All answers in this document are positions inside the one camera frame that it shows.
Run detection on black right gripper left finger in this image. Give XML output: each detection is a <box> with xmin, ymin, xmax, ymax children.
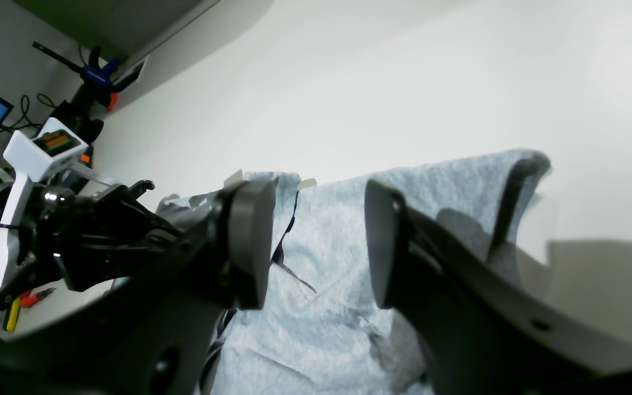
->
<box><xmin>0</xmin><ymin>180</ymin><xmax>274</xmax><ymax>394</ymax></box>

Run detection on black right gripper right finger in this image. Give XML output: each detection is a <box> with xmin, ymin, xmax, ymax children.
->
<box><xmin>364</xmin><ymin>179</ymin><xmax>632</xmax><ymax>394</ymax></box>

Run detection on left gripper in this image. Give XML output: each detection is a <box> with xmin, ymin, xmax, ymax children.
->
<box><xmin>0</xmin><ymin>176</ymin><xmax>180</xmax><ymax>311</ymax></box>

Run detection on grey T-shirt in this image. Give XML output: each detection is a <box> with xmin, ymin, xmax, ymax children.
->
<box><xmin>157</xmin><ymin>148</ymin><xmax>551</xmax><ymax>395</ymax></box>

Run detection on loose blue red bar clamp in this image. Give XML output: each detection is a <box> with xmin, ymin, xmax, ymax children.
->
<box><xmin>32</xmin><ymin>42</ymin><xmax>125</xmax><ymax>112</ymax></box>

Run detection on red handled pliers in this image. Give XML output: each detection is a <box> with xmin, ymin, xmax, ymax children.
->
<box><xmin>19</xmin><ymin>287</ymin><xmax>56</xmax><ymax>308</ymax></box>

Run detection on yellow handled tool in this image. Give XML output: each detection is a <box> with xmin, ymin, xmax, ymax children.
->
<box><xmin>3</xmin><ymin>297</ymin><xmax>22</xmax><ymax>332</ymax></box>

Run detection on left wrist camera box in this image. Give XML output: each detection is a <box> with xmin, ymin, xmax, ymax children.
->
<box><xmin>3</xmin><ymin>117</ymin><xmax>88</xmax><ymax>183</ymax></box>

